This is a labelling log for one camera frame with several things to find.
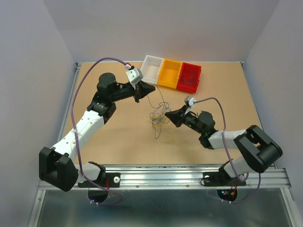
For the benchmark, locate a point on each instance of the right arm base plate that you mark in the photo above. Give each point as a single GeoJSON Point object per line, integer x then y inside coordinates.
{"type": "Point", "coordinates": [216, 179]}

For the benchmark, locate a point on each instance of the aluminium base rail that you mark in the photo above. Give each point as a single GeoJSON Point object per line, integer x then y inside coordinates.
{"type": "Point", "coordinates": [175, 177]}

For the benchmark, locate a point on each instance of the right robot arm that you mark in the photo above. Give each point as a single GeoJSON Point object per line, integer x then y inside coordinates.
{"type": "Point", "coordinates": [258, 150]}

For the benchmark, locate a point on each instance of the white plastic bin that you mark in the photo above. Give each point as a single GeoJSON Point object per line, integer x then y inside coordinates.
{"type": "Point", "coordinates": [150, 69]}

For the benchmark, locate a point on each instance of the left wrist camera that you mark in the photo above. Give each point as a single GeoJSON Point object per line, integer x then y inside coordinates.
{"type": "Point", "coordinates": [134, 74]}

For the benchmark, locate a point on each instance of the red plastic bin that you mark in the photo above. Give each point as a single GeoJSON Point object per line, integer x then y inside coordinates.
{"type": "Point", "coordinates": [189, 78]}

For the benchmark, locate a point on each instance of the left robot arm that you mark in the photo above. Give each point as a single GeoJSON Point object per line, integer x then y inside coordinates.
{"type": "Point", "coordinates": [56, 164]}

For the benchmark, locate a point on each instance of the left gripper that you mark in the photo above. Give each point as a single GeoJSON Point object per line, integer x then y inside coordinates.
{"type": "Point", "coordinates": [142, 89]}

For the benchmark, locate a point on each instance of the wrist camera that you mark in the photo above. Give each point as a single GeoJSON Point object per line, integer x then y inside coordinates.
{"type": "Point", "coordinates": [190, 102]}
{"type": "Point", "coordinates": [134, 74]}

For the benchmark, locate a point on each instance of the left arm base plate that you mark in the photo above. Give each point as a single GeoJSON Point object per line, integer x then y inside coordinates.
{"type": "Point", "coordinates": [109, 180]}

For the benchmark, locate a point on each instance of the yellow plastic bin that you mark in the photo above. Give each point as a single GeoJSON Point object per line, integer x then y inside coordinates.
{"type": "Point", "coordinates": [169, 73]}

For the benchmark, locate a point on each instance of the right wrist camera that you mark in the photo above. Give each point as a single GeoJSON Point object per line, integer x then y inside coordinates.
{"type": "Point", "coordinates": [190, 102]}

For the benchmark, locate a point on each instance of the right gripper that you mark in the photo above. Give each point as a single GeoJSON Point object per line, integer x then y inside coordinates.
{"type": "Point", "coordinates": [175, 116]}

